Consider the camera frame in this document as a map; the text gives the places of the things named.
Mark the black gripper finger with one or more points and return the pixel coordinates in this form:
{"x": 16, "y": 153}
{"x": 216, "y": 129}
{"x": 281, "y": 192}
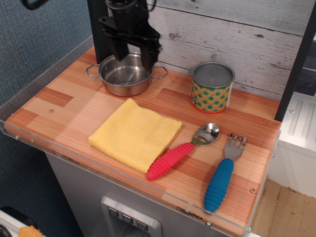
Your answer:
{"x": 149, "y": 57}
{"x": 118, "y": 48}

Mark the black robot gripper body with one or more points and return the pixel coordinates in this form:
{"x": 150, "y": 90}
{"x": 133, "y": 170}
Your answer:
{"x": 129, "y": 22}

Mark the small stainless steel pot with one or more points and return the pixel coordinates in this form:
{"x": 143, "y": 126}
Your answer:
{"x": 124, "y": 78}

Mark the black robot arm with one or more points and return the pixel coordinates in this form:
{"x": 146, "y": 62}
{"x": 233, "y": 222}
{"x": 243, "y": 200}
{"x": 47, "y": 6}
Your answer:
{"x": 129, "y": 25}

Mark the yellow folded cloth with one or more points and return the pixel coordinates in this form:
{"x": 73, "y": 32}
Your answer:
{"x": 134, "y": 136}

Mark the green orange patterned tin can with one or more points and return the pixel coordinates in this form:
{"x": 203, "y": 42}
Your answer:
{"x": 212, "y": 83}

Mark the clear acrylic table guard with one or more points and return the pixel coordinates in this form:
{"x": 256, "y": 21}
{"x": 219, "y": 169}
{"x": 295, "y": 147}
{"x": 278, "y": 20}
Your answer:
{"x": 59, "y": 115}

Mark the grey cabinet with dispenser panel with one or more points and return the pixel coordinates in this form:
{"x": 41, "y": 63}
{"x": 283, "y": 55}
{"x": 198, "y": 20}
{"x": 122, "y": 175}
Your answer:
{"x": 104, "y": 208}

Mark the white cabinet at right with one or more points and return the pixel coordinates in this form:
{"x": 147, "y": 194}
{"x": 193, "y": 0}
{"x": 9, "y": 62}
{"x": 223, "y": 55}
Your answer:
{"x": 293, "y": 163}

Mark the black and orange object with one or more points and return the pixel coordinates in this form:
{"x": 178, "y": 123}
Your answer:
{"x": 11, "y": 221}

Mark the spoon with red handle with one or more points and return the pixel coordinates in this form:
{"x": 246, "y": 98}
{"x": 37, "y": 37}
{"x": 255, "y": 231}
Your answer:
{"x": 204, "y": 136}

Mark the fork with blue handle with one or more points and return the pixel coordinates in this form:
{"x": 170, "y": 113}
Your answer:
{"x": 217, "y": 188}

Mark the black vertical post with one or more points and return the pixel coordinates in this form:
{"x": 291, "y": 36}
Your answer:
{"x": 297, "y": 66}

